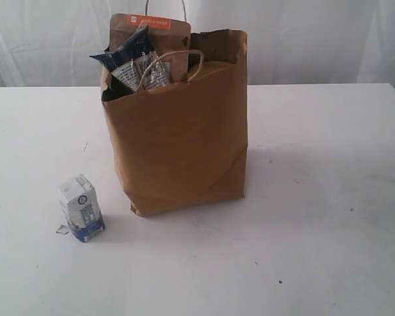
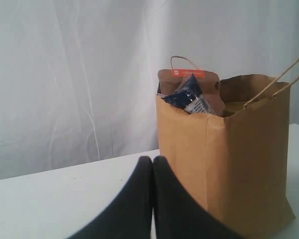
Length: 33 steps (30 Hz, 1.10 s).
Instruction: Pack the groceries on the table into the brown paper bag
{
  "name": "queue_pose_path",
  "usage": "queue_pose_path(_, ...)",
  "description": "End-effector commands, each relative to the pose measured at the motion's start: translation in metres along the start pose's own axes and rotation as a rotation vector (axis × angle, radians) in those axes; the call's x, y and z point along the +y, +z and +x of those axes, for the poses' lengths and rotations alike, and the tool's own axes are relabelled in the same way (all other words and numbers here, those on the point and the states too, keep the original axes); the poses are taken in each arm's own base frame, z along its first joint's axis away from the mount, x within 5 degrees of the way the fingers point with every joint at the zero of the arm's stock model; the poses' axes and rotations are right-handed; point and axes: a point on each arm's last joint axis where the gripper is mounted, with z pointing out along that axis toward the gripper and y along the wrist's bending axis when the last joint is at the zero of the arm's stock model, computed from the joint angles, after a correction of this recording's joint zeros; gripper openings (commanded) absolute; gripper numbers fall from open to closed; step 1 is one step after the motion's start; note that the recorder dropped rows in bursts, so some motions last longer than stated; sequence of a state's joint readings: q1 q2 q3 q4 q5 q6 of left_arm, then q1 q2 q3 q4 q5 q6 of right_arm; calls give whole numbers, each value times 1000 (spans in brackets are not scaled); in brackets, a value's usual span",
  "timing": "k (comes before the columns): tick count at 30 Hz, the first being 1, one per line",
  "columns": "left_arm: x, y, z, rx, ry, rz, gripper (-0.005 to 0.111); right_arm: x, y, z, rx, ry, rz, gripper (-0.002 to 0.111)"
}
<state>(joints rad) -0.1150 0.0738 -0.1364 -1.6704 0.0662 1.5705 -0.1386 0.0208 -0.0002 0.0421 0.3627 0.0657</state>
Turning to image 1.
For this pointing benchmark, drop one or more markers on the gold lid plastic jar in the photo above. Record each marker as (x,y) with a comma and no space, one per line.
(207,68)

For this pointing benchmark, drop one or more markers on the dark blue biscuit packet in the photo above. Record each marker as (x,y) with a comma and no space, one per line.
(134,63)

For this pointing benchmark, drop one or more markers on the brown kraft pouch orange label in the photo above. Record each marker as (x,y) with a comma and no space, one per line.
(166,35)

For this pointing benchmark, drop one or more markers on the small white carton box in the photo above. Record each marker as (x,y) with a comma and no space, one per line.
(79,203)

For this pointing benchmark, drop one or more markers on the brown paper bag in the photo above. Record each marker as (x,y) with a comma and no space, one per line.
(186,143)

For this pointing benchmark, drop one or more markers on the small torn paper scrap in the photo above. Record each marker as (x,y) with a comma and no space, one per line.
(64,229)

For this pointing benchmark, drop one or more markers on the white curtain backdrop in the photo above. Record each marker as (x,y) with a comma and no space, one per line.
(49,43)

